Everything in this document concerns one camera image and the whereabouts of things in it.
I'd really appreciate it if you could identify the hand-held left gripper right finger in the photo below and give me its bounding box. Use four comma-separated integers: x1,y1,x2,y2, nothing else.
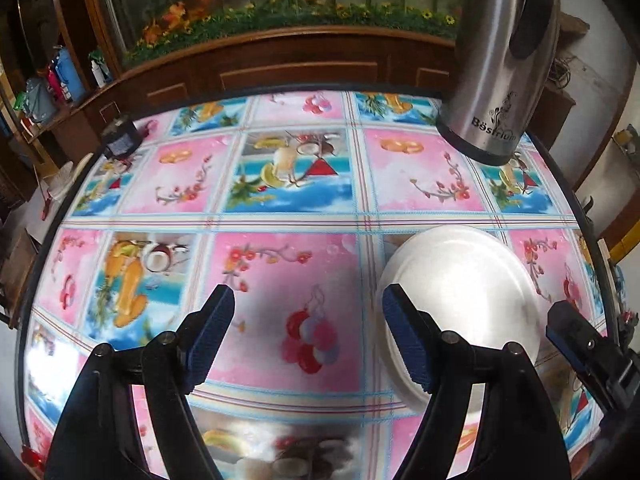
382,283,573,480

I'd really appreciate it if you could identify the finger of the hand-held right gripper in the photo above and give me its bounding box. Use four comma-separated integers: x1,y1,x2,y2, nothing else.
545,300,640,411

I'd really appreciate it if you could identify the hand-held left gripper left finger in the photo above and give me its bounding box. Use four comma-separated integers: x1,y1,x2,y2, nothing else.
45,284,236,480

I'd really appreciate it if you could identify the white round plate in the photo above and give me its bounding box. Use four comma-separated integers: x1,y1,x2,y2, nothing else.
375,225,543,403

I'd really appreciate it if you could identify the printed plastic tablecloth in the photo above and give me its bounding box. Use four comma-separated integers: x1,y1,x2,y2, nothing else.
22,89,626,480

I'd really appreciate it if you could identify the yellow object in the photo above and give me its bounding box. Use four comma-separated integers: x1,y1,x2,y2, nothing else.
612,127,640,153

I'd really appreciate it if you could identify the white plastic object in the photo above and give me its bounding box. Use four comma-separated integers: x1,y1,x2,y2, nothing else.
42,162,81,211

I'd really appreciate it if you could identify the red ornament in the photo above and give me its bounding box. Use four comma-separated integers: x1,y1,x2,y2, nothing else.
22,447,46,476

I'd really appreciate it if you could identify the wooden aquarium cabinet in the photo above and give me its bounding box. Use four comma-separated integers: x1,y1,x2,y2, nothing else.
30,27,576,161

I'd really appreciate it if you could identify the stainless steel electric kettle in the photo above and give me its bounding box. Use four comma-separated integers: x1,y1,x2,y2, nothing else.
435,0,561,166

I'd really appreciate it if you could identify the white spray bottle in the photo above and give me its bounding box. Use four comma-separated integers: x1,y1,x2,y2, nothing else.
90,50,113,87

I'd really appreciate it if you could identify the teal bag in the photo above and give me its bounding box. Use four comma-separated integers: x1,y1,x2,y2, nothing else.
22,77,56,123

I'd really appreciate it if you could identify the blue bottle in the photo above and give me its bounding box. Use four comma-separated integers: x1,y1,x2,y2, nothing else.
55,47,87,103

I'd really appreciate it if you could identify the red bottle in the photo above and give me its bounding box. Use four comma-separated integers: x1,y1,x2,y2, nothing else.
46,62,63,101

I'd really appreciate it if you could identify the aquarium with plants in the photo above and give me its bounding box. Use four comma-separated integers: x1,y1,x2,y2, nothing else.
80,0,481,68

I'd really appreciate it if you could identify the wire basket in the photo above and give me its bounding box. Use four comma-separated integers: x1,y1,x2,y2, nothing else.
550,57,572,87

